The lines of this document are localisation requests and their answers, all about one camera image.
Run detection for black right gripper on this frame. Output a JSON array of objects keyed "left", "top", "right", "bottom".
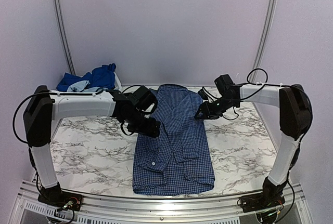
[{"left": 194, "top": 96, "right": 238, "bottom": 120}]

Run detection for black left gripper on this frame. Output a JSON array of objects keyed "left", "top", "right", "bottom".
[{"left": 122, "top": 109, "right": 161, "bottom": 138}]

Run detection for blue checked shirt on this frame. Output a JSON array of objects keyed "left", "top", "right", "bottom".
[{"left": 132, "top": 84, "right": 215, "bottom": 196}]

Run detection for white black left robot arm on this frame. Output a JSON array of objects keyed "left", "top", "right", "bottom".
[{"left": 23, "top": 86, "right": 160, "bottom": 206}]

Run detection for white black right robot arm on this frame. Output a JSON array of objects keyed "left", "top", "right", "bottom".
[{"left": 195, "top": 74, "right": 313, "bottom": 212}]

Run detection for white plastic laundry basket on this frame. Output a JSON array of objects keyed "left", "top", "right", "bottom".
[{"left": 56, "top": 73, "right": 122, "bottom": 92}]

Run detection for royal blue garment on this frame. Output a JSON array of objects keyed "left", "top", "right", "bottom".
[{"left": 56, "top": 63, "right": 116, "bottom": 93}]

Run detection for light blue garment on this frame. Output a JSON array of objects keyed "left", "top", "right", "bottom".
[{"left": 67, "top": 80, "right": 107, "bottom": 93}]

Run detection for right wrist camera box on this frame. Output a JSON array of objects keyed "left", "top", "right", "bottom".
[{"left": 198, "top": 88, "right": 209, "bottom": 100}]

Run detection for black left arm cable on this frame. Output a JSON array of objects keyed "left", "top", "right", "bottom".
[{"left": 11, "top": 85, "right": 146, "bottom": 144}]

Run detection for aluminium front frame rail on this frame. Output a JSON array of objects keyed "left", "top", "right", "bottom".
[{"left": 8, "top": 181, "right": 313, "bottom": 223}]

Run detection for right aluminium corner post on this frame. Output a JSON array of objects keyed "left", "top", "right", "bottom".
[{"left": 252, "top": 0, "right": 278, "bottom": 69}]

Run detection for aluminium corner post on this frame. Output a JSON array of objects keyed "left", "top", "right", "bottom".
[
  {"left": 252, "top": 0, "right": 278, "bottom": 69},
  {"left": 53, "top": 0, "right": 76, "bottom": 75}
]

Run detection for left aluminium corner post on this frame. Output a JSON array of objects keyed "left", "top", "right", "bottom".
[{"left": 53, "top": 0, "right": 76, "bottom": 75}]

